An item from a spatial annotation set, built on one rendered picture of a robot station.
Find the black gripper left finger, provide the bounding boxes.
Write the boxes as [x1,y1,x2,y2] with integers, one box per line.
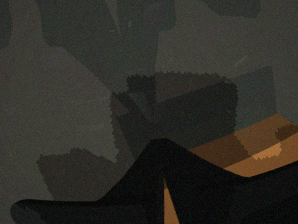
[11,139,165,224]

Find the brown square block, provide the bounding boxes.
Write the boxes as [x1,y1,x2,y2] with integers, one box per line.
[164,113,298,224]

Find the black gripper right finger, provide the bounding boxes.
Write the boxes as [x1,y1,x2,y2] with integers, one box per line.
[158,137,298,224]

